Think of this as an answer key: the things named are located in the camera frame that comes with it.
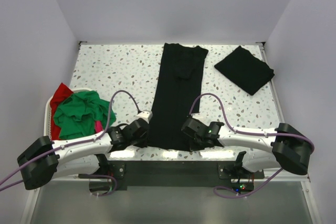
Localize black t shirt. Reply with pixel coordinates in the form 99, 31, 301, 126
214, 46, 275, 95
148, 43, 208, 151

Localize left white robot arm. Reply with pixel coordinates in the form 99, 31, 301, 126
17, 118, 149, 190

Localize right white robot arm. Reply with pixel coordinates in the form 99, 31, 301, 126
181, 116, 314, 178

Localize aluminium frame rail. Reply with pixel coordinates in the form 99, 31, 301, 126
299, 175, 311, 182

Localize white laundry basket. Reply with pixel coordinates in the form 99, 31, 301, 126
44, 88, 92, 138

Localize folded black t shirt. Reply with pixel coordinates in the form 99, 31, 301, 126
214, 46, 275, 95

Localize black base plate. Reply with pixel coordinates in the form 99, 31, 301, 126
94, 161, 265, 190

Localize red t shirt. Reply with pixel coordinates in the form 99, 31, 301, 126
50, 83, 73, 140

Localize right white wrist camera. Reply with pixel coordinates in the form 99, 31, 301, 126
191, 113, 204, 121

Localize pink t shirt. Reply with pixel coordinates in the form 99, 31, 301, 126
94, 121, 104, 133

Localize green t shirt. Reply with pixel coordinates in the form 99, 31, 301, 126
51, 91, 116, 140

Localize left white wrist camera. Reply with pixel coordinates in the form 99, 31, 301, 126
135, 110, 153, 123

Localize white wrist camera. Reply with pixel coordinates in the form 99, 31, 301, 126
191, 113, 204, 121
135, 110, 153, 123

